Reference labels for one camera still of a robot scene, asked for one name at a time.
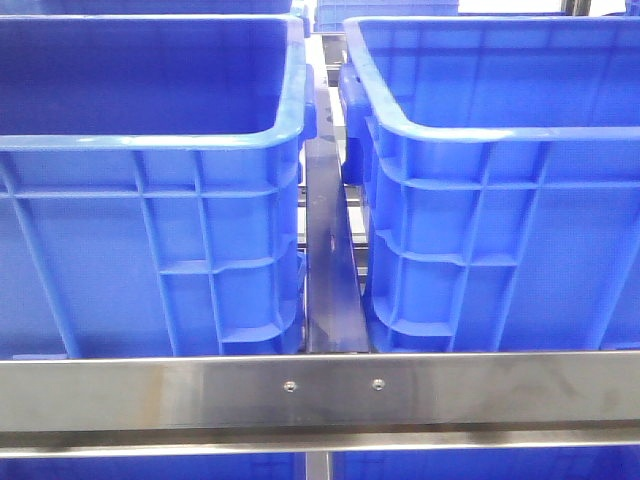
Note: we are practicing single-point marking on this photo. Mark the steel divider bar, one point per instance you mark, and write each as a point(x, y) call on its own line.
point(336, 322)

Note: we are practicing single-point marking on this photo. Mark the blue plastic crate left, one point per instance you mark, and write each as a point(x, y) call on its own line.
point(149, 185)

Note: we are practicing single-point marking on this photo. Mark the blue plastic crate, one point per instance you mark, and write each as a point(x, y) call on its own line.
point(500, 165)
point(149, 185)

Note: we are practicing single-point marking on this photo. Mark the blue plastic crate right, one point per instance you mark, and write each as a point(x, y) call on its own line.
point(500, 165)

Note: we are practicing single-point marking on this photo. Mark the blue crate rear right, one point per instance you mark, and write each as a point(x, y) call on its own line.
point(329, 15)

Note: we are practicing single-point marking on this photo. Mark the blue crate lower left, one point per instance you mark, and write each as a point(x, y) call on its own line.
point(232, 466)

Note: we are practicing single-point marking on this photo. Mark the blue crate lower right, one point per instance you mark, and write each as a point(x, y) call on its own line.
point(600, 462)

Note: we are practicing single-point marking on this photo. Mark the blue crate rear left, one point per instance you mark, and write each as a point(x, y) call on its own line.
point(117, 7)

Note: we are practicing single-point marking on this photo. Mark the left rail screw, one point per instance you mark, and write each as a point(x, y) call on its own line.
point(289, 386)

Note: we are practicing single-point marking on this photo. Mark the rail screw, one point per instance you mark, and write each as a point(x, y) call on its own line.
point(378, 384)
point(289, 386)

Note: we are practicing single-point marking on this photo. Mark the right rail screw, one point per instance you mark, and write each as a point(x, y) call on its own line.
point(378, 384)

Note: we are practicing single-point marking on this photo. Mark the stainless steel front rail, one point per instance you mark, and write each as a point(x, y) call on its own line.
point(201, 405)

